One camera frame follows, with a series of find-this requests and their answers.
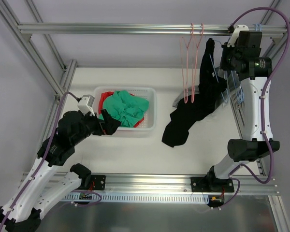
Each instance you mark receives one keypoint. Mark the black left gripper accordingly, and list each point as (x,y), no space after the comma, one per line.
(101,125)

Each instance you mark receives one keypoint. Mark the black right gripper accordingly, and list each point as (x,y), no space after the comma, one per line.
(225,57)

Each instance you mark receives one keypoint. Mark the green tank top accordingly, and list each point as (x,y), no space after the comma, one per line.
(125,106)

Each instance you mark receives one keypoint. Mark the blue wire hanger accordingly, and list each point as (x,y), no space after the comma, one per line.
(239,91)
(219,74)

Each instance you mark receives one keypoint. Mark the red tank top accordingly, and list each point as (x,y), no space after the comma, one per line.
(106,96)

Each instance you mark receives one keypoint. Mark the black tank top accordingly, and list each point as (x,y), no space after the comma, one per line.
(199,105)

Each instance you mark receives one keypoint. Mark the pink wire hanger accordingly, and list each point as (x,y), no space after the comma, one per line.
(184,58)
(194,70)

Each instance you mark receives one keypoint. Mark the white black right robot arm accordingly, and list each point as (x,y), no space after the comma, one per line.
(257,139)

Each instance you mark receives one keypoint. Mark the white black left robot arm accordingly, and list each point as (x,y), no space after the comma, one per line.
(26,209)

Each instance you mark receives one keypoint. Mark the grey tank top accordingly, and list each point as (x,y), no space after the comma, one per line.
(233,85)

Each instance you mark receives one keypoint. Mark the white perforated plastic basket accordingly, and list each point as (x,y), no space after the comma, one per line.
(147,93)

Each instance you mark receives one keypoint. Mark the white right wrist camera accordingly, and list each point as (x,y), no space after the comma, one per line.
(234,36)

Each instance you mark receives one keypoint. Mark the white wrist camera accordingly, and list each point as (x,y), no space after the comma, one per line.
(85,105)
(234,36)

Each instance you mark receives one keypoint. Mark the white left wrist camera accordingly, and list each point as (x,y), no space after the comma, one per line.
(85,105)

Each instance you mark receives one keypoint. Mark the white slotted cable duct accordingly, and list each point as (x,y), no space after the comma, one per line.
(137,198)

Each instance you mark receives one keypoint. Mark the aluminium frame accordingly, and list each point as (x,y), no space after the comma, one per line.
(143,183)

